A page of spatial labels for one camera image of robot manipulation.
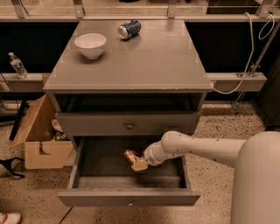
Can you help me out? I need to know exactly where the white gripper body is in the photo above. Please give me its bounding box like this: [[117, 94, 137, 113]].
[[143, 141, 169, 166]]

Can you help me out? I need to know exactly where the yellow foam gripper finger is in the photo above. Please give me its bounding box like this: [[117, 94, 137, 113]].
[[131, 157, 149, 172]]

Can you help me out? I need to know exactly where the orange soda can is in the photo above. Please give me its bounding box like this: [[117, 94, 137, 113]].
[[124, 149, 139, 164]]

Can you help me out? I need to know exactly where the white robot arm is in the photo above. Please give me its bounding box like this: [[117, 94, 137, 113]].
[[131, 131, 280, 224]]

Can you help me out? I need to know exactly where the open grey middle drawer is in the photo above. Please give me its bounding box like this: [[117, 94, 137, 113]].
[[58, 136, 200, 207]]

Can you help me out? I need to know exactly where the grey wooden drawer cabinet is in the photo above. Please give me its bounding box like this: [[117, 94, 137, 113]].
[[43, 19, 214, 208]]

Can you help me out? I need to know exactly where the closed grey top drawer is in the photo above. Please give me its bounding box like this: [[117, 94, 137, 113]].
[[56, 112, 200, 136]]

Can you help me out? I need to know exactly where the blue soda can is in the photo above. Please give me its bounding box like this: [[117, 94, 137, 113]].
[[117, 19, 142, 40]]

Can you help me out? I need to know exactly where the light wooden box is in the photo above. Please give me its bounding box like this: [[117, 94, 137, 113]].
[[10, 94, 76, 169]]

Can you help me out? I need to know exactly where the white ceramic bowl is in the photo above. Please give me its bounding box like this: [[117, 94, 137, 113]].
[[74, 33, 107, 59]]

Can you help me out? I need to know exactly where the white red shoe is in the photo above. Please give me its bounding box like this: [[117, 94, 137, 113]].
[[0, 213, 22, 224]]

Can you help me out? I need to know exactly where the clear plastic water bottle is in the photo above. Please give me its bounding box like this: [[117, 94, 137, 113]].
[[8, 52, 28, 80]]

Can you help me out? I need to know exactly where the grey horizontal rail beam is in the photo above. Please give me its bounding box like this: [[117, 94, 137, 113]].
[[0, 73, 267, 93]]

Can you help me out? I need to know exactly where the black strap on floor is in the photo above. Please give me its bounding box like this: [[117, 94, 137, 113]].
[[0, 157, 25, 179]]

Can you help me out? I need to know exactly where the white cable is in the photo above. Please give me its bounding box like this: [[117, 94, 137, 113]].
[[212, 11, 277, 95]]

